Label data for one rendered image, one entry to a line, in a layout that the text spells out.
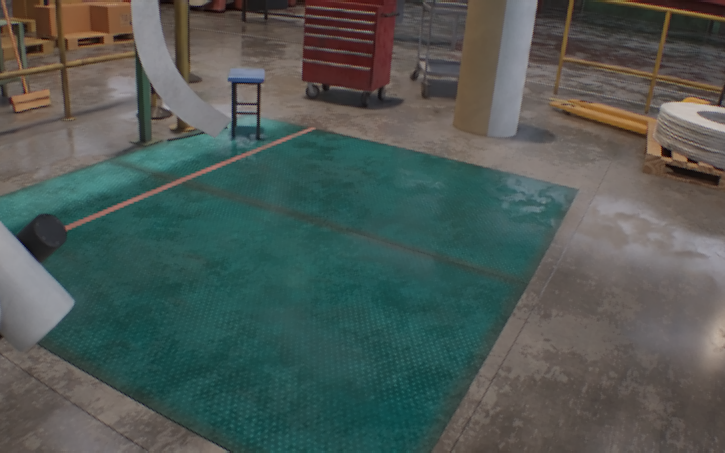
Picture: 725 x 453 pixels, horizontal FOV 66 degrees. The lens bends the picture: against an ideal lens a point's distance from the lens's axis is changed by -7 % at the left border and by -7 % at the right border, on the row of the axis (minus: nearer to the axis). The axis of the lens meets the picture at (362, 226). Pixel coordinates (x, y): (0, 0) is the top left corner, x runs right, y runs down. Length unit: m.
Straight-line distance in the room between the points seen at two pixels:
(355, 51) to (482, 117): 1.23
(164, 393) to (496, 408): 1.00
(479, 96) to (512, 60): 0.37
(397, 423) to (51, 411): 1.00
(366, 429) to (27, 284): 1.35
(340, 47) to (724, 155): 3.09
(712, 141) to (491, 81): 1.64
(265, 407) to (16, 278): 1.35
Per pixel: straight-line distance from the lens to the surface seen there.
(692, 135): 4.70
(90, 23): 8.82
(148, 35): 0.86
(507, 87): 4.71
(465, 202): 3.36
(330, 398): 1.86
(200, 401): 1.86
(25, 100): 5.21
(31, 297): 0.54
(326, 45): 5.27
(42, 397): 1.98
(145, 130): 4.12
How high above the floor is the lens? 1.22
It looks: 25 degrees down
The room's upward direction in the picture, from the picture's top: 5 degrees clockwise
